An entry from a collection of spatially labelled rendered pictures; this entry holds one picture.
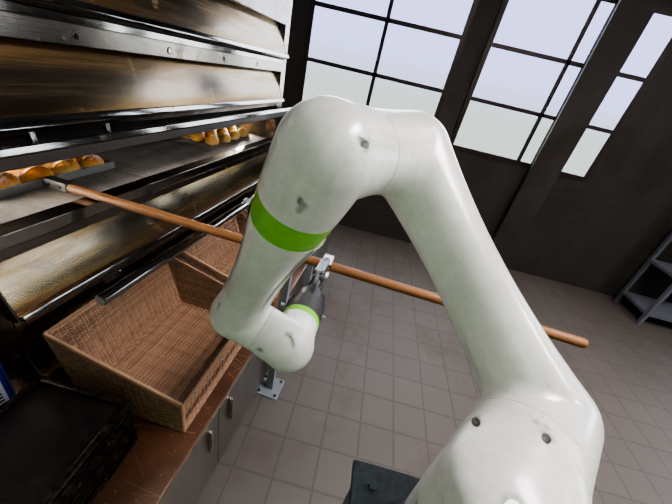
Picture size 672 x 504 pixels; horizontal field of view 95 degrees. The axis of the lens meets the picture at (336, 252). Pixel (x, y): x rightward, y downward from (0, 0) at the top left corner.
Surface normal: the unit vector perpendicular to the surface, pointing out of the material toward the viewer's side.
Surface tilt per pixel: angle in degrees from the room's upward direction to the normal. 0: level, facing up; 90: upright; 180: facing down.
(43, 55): 70
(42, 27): 90
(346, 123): 48
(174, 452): 0
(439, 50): 90
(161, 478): 0
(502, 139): 90
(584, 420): 23
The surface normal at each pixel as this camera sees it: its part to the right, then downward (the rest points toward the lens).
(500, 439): 0.05, -0.95
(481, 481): -0.08, -0.85
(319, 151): -0.04, 0.25
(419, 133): 0.55, -0.22
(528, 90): -0.16, 0.47
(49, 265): 0.96, -0.01
